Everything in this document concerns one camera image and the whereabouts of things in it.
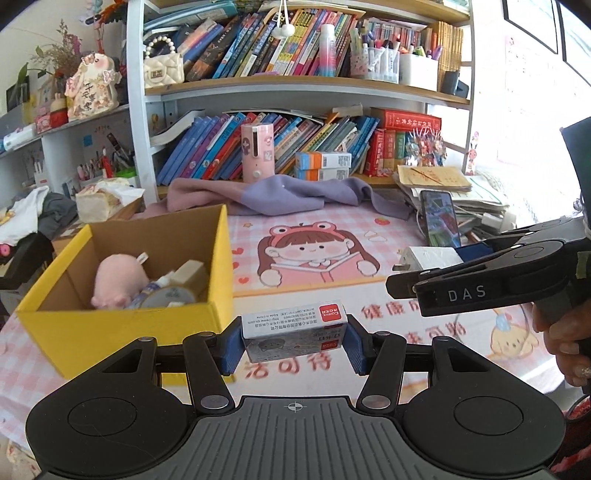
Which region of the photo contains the white hanging ornament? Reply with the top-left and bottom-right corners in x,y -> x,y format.
272,0 -> 296,40

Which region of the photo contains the purple cloth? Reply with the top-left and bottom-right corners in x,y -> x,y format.
166,174 -> 411,221

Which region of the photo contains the row of blue books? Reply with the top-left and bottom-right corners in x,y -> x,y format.
154,111 -> 382,182

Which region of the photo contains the white power adapter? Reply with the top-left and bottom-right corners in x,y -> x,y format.
480,211 -> 517,232

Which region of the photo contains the yellow cardboard box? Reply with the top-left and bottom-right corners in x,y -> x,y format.
16,204 -> 234,379

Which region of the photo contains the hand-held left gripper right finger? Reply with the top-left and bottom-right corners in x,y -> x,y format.
344,315 -> 495,411

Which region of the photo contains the small plastic bottle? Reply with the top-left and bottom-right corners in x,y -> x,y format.
129,277 -> 162,309

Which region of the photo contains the orange blue cardboard box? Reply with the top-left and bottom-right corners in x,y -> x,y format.
295,151 -> 352,171
295,167 -> 350,182

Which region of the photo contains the pink cylindrical device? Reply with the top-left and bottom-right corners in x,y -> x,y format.
241,122 -> 275,183

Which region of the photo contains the pink blue gradient bottle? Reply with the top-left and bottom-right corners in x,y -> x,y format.
318,24 -> 336,78

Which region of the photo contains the stack of books and papers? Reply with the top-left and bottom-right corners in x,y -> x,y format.
397,175 -> 518,241

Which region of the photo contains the colourful paper ornament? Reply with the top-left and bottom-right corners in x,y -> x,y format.
404,129 -> 448,168

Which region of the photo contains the white bookshelf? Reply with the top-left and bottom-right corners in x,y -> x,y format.
126,0 -> 476,199

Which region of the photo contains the clear pen holder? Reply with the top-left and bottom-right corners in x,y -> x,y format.
348,28 -> 400,85

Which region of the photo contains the person's right hand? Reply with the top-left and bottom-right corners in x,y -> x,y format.
533,298 -> 591,393

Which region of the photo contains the potted plant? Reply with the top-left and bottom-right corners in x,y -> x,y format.
18,18 -> 84,93

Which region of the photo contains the white side shelf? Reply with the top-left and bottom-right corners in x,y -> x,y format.
0,104 -> 139,204

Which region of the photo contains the white tissue pack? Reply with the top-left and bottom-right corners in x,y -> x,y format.
2,122 -> 38,151

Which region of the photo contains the white quilted handbag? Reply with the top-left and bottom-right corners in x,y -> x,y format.
143,36 -> 185,89

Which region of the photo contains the small printed cardboard box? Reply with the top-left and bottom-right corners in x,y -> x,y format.
241,305 -> 348,364

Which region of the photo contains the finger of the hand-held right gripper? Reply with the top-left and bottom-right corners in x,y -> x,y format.
385,240 -> 566,298
455,220 -> 585,266

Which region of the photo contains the brown paper envelope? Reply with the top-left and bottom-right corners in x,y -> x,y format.
397,165 -> 472,193

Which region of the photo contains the row of orange books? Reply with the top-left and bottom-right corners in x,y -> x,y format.
425,21 -> 465,84

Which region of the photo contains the small black box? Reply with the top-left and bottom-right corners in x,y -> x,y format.
443,70 -> 471,97

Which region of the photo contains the cream white square box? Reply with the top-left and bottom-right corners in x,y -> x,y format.
173,260 -> 208,296

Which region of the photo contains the black smartphone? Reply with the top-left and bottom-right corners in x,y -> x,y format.
419,189 -> 462,247

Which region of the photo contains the group of pens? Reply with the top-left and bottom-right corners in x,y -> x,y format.
76,148 -> 139,183

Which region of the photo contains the crumpled white bag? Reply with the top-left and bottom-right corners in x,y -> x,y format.
75,178 -> 144,227

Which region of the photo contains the white pen holder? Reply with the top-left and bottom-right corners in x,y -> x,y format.
399,44 -> 439,92

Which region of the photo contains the pink plush pig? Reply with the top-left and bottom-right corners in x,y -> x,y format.
90,253 -> 151,310

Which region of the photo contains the pile of clothes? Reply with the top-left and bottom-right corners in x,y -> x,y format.
0,187 -> 79,296

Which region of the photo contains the large white charger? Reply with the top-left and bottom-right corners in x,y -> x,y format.
393,246 -> 458,274

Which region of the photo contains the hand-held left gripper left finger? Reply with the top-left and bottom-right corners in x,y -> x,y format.
99,318 -> 243,411

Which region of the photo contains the row of colourful books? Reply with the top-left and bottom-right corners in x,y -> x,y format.
175,7 -> 358,79

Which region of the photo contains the pink cat figurine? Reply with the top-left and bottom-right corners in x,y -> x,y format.
65,52 -> 122,121

